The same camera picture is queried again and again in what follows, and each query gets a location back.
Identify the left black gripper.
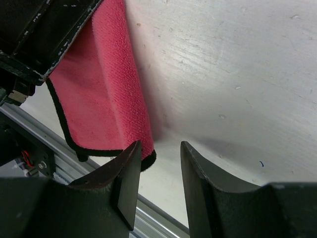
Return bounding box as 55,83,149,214
0,0,101,106

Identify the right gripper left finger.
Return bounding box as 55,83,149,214
70,141,142,231

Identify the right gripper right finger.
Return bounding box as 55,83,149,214
180,141,270,238

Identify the grey and pink towel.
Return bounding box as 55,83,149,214
46,0,157,171

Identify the aluminium mounting rail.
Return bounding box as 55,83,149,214
0,105,189,238

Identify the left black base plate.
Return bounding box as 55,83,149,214
0,114,55,178

